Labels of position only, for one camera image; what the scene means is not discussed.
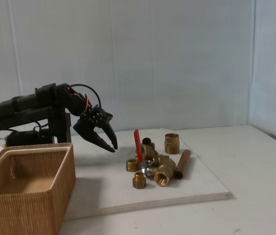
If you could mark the small brass hex nipple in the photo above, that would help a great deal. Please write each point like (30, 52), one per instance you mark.
(139, 181)

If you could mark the copper pipe piece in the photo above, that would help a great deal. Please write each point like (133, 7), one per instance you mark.
(182, 162)

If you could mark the white plywood board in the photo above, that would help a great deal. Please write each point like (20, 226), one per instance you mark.
(201, 181)

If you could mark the short brass threaded sleeve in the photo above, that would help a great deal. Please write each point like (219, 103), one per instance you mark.
(171, 144)

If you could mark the small black gripper camera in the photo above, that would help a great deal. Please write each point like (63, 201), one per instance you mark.
(109, 116)

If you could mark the steel hex nut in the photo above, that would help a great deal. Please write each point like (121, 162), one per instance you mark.
(144, 169)

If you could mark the large brass fitting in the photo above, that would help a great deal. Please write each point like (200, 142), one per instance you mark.
(149, 151)

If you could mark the brass double threaded nipple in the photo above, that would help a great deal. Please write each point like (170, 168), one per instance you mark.
(163, 160)

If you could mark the brass hex nut fitting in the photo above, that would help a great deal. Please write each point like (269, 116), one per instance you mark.
(131, 166)

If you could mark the brown corrugated box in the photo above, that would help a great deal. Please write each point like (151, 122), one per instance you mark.
(30, 213)

